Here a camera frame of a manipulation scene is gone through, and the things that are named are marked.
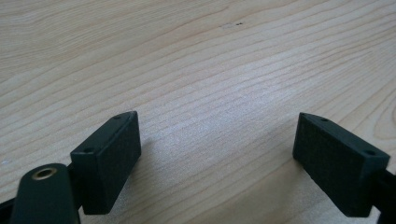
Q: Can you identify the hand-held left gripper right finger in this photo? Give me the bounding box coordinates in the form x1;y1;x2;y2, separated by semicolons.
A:
291;112;391;218

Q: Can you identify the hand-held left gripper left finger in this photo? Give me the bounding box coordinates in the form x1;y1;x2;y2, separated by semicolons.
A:
69;110;143;216

